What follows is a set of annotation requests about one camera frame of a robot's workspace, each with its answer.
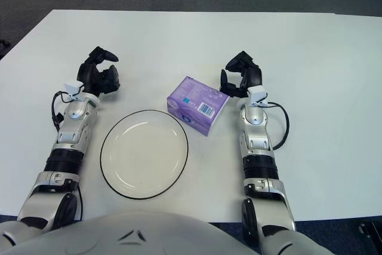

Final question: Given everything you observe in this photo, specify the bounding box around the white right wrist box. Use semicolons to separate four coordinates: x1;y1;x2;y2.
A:
247;85;271;108

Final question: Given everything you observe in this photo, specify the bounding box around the black floor object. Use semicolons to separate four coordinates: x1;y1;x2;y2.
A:
356;221;382;241

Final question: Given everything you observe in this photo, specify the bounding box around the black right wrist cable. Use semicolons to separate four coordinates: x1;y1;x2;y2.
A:
267;101;290;150

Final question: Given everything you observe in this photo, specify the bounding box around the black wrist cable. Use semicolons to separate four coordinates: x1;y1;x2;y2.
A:
267;101;290;150
51;90;65;132

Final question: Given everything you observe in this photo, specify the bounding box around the white plate with black rim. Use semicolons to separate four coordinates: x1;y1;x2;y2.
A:
100;109;189;200

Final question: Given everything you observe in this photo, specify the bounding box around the purple tissue paper pack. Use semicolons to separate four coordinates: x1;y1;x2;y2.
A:
166;75;230;136

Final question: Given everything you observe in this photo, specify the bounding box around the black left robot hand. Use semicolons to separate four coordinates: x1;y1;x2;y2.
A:
76;46;122;98

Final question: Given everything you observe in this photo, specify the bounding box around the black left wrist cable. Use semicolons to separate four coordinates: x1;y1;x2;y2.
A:
51;90;65;132

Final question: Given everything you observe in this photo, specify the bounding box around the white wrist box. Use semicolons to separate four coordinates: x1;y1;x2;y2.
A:
247;85;271;108
62;81;84;102

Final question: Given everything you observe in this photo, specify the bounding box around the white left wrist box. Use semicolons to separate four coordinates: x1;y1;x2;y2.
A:
62;81;84;102

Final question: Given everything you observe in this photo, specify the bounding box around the grey robot torso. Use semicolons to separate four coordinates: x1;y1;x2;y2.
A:
0;210;329;255

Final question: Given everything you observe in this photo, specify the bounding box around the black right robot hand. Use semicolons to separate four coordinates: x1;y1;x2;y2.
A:
219;51;263;99

